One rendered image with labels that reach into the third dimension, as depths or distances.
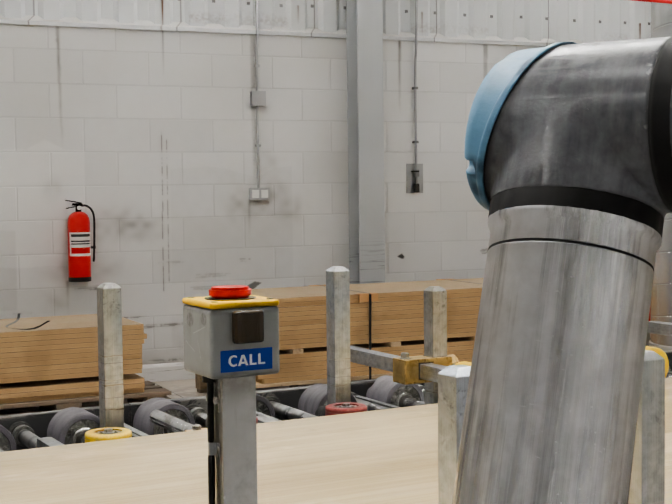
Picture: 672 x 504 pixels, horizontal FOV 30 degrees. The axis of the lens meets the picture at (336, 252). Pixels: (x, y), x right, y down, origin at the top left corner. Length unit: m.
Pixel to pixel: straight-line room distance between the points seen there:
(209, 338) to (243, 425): 0.10
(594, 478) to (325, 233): 8.29
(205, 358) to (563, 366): 0.45
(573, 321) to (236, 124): 8.05
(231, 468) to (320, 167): 7.88
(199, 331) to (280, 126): 7.78
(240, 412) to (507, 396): 0.44
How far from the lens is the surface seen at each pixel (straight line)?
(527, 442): 0.77
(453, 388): 1.29
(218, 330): 1.13
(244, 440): 1.18
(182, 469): 1.92
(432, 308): 2.57
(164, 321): 8.66
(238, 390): 1.17
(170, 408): 2.76
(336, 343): 2.46
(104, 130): 8.53
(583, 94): 0.82
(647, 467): 1.47
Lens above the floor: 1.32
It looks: 3 degrees down
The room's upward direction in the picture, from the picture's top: 1 degrees counter-clockwise
